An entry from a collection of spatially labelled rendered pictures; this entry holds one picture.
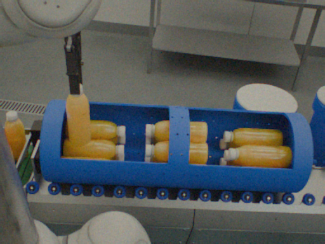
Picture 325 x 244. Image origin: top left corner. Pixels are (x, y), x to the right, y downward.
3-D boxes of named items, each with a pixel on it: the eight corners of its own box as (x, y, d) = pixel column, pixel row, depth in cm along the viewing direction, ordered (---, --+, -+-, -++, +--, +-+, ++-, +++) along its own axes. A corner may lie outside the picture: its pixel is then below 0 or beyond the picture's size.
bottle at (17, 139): (21, 163, 151) (14, 124, 140) (6, 158, 153) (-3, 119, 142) (32, 152, 157) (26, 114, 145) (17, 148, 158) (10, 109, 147)
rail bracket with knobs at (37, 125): (49, 153, 157) (46, 133, 151) (31, 152, 157) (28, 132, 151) (54, 138, 165) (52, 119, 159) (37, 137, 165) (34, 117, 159)
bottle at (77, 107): (65, 139, 127) (59, 89, 116) (83, 131, 131) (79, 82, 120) (77, 150, 123) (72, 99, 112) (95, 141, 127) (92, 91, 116)
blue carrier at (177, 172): (298, 210, 134) (323, 143, 119) (43, 199, 129) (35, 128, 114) (277, 159, 158) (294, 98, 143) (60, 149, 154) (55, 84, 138)
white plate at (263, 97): (225, 88, 183) (225, 89, 183) (258, 121, 162) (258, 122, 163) (273, 80, 192) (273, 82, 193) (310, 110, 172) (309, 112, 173)
